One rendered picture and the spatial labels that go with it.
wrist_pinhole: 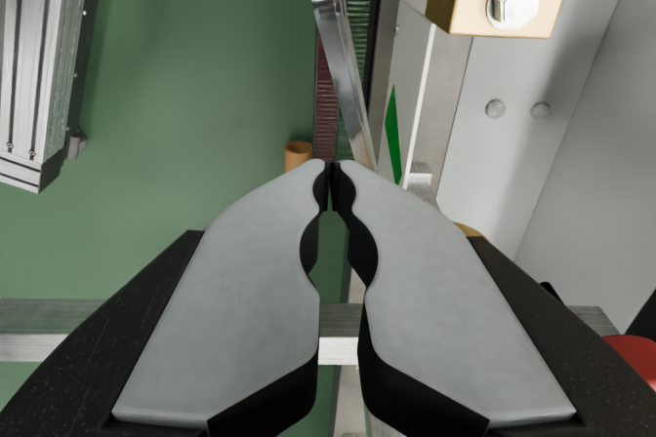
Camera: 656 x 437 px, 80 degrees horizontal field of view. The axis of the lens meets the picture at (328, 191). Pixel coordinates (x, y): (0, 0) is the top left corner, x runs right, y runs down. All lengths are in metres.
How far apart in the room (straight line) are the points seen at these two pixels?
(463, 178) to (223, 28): 0.74
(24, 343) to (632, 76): 0.52
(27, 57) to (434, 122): 0.82
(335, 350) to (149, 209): 1.13
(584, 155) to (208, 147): 0.95
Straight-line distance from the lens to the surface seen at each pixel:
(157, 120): 1.20
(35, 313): 0.34
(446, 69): 0.35
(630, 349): 0.31
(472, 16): 0.21
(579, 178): 0.50
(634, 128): 0.45
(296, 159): 1.08
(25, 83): 1.02
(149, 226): 1.41
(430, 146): 0.38
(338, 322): 0.28
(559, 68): 0.49
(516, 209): 0.56
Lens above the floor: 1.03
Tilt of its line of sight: 57 degrees down
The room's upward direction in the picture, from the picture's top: 178 degrees clockwise
